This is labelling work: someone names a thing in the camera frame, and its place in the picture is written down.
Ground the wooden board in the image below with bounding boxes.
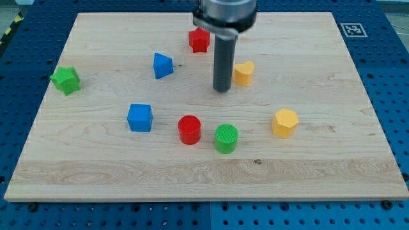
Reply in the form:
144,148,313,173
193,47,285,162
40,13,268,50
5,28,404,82
4,12,408,203

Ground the green star block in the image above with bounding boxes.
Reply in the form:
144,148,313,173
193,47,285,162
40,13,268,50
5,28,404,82
50,66,81,96

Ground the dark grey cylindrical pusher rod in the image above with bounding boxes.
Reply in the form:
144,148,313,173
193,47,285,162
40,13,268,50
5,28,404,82
213,35,236,93

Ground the green cylinder block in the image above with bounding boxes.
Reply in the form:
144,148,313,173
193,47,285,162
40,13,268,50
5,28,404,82
215,123,238,154

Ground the white fiducial marker tag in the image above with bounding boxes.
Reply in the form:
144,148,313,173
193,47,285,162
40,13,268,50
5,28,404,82
341,22,367,38

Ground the red cylinder block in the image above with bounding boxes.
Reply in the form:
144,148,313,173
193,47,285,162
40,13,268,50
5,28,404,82
178,115,201,145

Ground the blue cube block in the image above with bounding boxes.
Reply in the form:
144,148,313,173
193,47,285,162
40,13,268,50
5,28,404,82
127,103,153,132

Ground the blue triangle block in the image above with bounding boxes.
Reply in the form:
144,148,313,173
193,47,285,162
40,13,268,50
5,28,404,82
153,52,174,79

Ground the red star block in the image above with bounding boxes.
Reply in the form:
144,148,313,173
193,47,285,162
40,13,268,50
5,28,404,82
188,27,210,53

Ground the yellow heart block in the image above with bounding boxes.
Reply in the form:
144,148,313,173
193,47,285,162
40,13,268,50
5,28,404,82
233,61,255,86

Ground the yellow hexagon block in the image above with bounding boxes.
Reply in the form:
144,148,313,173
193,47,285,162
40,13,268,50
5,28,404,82
271,109,299,138

